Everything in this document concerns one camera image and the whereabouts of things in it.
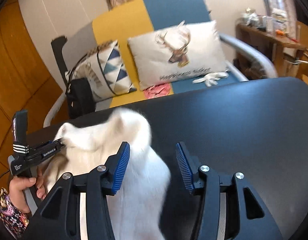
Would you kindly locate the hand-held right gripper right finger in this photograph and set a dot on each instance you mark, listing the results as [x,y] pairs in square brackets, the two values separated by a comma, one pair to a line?
[184,167]

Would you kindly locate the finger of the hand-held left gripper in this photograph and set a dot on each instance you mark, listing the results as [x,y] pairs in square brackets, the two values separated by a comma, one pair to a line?
[59,143]

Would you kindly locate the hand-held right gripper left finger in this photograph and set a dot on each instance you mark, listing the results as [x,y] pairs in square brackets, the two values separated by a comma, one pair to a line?
[121,167]

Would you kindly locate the cream knit sweater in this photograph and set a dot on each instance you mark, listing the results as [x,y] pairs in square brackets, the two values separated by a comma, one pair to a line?
[139,192]

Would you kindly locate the person's left forearm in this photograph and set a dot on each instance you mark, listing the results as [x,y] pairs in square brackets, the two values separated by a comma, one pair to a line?
[9,217]

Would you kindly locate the person's left hand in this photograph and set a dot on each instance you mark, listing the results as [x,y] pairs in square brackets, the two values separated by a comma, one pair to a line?
[17,190]

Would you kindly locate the black handbag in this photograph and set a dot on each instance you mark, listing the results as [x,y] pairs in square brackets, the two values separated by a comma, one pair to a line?
[79,97]

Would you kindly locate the wooden wardrobe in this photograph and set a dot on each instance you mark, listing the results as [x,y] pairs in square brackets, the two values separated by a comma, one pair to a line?
[19,80]

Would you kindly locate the pink cloth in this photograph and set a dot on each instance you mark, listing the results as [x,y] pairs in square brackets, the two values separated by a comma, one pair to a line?
[156,91]

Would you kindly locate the white glove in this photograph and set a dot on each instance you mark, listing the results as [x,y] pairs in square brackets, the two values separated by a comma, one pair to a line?
[211,78]

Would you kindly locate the triangle pattern pillow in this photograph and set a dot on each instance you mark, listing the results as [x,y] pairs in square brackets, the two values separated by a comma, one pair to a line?
[114,67]

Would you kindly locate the deer print pillow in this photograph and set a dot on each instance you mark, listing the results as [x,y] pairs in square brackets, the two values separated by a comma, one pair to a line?
[156,62]

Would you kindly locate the grey yellow blue sofa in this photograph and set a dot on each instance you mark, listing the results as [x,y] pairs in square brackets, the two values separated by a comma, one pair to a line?
[119,30]

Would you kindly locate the wooden side table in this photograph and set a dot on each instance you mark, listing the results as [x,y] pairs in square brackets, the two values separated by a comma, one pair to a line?
[259,33]

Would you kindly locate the clutter of small containers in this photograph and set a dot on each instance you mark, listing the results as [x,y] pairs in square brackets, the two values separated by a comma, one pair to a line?
[264,20]

